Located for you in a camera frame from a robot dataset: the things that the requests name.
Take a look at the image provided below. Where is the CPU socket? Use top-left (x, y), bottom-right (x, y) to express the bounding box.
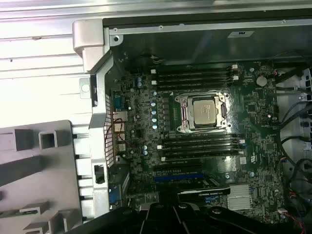
top-left (174, 90), bottom-right (232, 134)

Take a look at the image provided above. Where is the green motherboard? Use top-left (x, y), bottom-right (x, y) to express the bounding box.
top-left (108, 57), bottom-right (285, 227)

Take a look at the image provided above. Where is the silver rear port block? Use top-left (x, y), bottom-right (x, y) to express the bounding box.
top-left (112, 111), bottom-right (128, 152)

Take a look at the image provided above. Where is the grey parts rack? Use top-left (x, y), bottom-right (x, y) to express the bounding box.
top-left (0, 119), bottom-right (83, 234)

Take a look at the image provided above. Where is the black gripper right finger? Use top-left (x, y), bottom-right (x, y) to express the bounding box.
top-left (173, 203), bottom-right (297, 234)

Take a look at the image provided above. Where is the black expansion slot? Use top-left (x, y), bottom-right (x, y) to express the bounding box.
top-left (153, 165), bottom-right (203, 173)

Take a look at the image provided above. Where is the white clip RAM slot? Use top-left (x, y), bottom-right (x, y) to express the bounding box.
top-left (156, 63), bottom-right (239, 71)
top-left (156, 75), bottom-right (239, 82)
top-left (157, 138), bottom-right (245, 150)

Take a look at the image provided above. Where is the thin wire locking lever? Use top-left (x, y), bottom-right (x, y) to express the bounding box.
top-left (181, 128), bottom-right (231, 135)
top-left (181, 89), bottom-right (227, 96)

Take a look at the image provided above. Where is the blue expansion slot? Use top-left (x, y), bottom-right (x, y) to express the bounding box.
top-left (153, 174), bottom-right (204, 184)

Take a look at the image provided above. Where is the round silver coin battery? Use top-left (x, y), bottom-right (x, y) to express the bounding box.
top-left (255, 75), bottom-right (268, 87)

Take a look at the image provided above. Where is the black clip RAM slot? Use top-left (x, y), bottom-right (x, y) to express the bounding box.
top-left (163, 147), bottom-right (241, 155)
top-left (151, 79), bottom-right (234, 88)
top-left (151, 69), bottom-right (234, 77)
top-left (163, 136), bottom-right (241, 144)

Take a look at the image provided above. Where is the socket cover metal frame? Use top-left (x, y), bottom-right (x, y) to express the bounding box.
top-left (179, 95), bottom-right (230, 130)

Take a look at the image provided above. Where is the open black PC case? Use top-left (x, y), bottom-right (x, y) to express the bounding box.
top-left (72, 17), bottom-right (312, 234)

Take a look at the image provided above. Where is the green RAM stick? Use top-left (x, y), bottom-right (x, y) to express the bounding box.
top-left (0, 210), bottom-right (35, 218)

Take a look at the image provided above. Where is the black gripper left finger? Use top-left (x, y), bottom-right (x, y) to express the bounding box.
top-left (82, 203), bottom-right (174, 234)

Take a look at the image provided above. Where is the silver CPU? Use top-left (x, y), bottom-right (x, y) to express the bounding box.
top-left (192, 98), bottom-right (219, 128)

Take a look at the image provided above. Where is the black graphics card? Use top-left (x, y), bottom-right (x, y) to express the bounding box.
top-left (170, 175), bottom-right (232, 204)

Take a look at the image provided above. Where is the silver finned chipset heatsink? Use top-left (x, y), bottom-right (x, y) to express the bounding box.
top-left (227, 184), bottom-right (254, 211)

